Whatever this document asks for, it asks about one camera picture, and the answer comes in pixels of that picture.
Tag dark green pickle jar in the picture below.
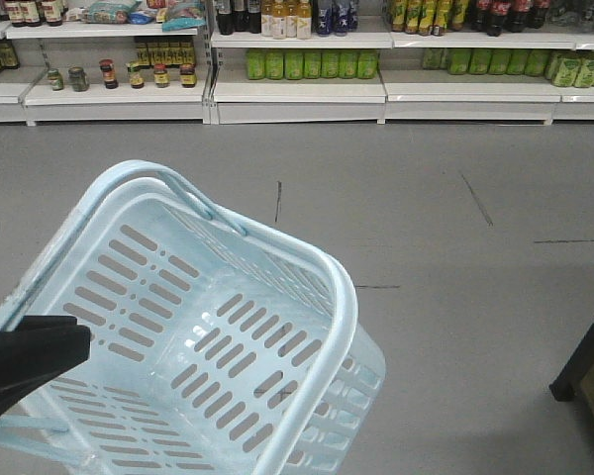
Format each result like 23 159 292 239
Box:
68 66 89 92

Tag light blue plastic basket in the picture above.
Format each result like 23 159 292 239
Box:
0 160 386 474

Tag right row green drink packs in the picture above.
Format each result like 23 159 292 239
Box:
421 47 594 88

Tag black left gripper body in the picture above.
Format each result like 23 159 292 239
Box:
0 316 91 417

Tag row of green drink packs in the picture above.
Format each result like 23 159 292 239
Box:
245 48 380 80

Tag red-lid sauce jar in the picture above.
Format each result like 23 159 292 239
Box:
99 58 119 89

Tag small yellow label jar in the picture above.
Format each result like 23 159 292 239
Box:
153 63 170 88

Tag green-lid glass jar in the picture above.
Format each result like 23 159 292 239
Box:
47 68 64 91

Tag yellow label sauce jar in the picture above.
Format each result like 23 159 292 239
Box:
126 61 145 89

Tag white supermarket shelf unit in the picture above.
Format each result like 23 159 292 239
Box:
0 1 594 125

